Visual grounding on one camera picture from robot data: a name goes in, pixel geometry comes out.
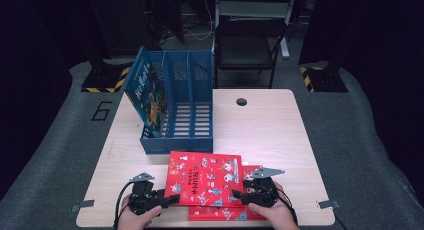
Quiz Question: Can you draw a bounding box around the grey tape piece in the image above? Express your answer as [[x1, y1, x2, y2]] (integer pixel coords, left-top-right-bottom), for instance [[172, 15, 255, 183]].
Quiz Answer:
[[316, 199, 341, 210], [70, 199, 96, 213]]

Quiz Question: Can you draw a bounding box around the black metal truss stand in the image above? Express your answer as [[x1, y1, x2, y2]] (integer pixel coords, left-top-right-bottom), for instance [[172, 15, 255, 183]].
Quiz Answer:
[[138, 0, 186, 49]]

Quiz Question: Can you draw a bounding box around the person's right hand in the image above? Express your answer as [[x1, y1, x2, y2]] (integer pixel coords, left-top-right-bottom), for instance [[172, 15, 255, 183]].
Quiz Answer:
[[248, 186, 299, 230]]

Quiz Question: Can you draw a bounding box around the right hand-held gripper cable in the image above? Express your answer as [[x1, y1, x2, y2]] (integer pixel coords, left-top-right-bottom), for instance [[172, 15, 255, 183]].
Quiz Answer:
[[266, 186, 299, 224]]

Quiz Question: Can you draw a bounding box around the red picture book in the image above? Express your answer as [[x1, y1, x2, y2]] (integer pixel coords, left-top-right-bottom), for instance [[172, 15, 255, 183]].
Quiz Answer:
[[188, 164, 268, 222], [164, 150, 245, 208]]

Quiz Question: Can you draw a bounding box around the black yellow-striped stand base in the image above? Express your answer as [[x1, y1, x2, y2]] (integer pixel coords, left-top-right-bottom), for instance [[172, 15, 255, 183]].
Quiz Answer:
[[299, 65, 349, 93], [80, 65, 131, 94]]

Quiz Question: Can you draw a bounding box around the white floor cable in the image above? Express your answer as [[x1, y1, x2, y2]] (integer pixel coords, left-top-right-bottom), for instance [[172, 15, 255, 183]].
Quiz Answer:
[[184, 29, 214, 42]]

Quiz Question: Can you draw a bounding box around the black folding chair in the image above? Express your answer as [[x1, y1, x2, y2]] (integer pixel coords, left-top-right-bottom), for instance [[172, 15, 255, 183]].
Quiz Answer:
[[213, 18, 289, 89]]

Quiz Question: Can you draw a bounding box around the person's left hand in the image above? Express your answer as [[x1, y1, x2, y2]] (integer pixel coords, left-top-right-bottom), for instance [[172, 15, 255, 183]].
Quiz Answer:
[[117, 194, 163, 230]]

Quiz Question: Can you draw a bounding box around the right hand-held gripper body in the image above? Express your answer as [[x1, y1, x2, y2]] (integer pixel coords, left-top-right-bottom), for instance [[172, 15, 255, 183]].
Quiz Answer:
[[243, 167, 286, 208]]

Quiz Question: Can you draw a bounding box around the blue monster picture book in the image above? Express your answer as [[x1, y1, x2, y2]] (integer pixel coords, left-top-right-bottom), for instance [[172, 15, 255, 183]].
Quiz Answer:
[[123, 46, 169, 138]]

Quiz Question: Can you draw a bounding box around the left hand-held gripper cable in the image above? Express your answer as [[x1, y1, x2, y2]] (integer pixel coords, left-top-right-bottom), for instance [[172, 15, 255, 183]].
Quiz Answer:
[[113, 181, 134, 230]]

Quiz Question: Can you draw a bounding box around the hand-held gripper cable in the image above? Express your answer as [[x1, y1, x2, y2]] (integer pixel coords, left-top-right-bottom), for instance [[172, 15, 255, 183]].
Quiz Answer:
[[266, 186, 299, 224], [113, 181, 134, 230]]

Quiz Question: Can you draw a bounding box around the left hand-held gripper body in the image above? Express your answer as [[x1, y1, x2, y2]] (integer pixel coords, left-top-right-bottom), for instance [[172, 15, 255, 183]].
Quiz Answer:
[[128, 172, 164, 215]]

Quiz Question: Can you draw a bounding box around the blue plastic file rack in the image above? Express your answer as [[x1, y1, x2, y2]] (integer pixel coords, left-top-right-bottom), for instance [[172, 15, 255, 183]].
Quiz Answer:
[[139, 49, 214, 155]]

